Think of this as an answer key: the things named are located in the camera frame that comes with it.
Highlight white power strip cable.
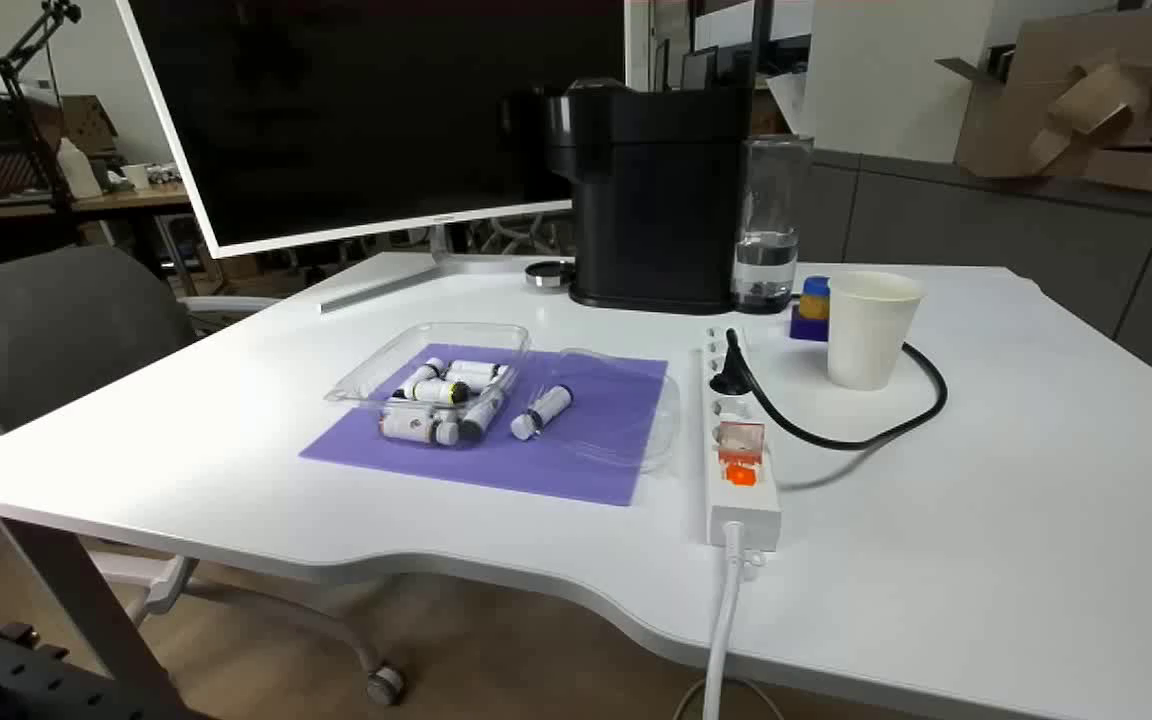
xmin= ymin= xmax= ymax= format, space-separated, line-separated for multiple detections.
xmin=701 ymin=519 xmax=767 ymax=720

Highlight clear plastic bowl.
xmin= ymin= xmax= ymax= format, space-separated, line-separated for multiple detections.
xmin=334 ymin=324 xmax=534 ymax=447

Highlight blue small box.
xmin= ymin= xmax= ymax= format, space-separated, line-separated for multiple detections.
xmin=787 ymin=275 xmax=827 ymax=339

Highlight white bottle outside bowl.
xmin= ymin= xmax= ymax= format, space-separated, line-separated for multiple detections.
xmin=508 ymin=384 xmax=575 ymax=443

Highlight large white-framed monitor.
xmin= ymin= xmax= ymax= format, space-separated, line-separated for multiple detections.
xmin=118 ymin=0 xmax=653 ymax=258

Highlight white paper cup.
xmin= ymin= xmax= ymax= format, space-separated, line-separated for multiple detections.
xmin=827 ymin=273 xmax=923 ymax=387

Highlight black power cable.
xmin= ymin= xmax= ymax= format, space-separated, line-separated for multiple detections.
xmin=708 ymin=329 xmax=953 ymax=452

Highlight cardboard boxes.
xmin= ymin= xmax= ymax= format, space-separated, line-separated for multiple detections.
xmin=941 ymin=6 xmax=1152 ymax=190

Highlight purple mat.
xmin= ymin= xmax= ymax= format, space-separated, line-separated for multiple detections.
xmin=303 ymin=339 xmax=676 ymax=508

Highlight white bottle yellow band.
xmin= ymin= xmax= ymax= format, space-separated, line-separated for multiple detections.
xmin=397 ymin=380 xmax=471 ymax=409

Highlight black coffee machine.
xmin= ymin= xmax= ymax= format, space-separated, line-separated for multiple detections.
xmin=550 ymin=84 xmax=748 ymax=317

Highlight white bottle front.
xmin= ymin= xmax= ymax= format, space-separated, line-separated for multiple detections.
xmin=379 ymin=411 xmax=461 ymax=447

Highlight grey office chair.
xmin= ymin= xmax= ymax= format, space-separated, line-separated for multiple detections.
xmin=0 ymin=249 xmax=409 ymax=707

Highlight white bottle green band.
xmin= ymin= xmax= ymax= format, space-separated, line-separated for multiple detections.
xmin=447 ymin=359 xmax=512 ymax=394

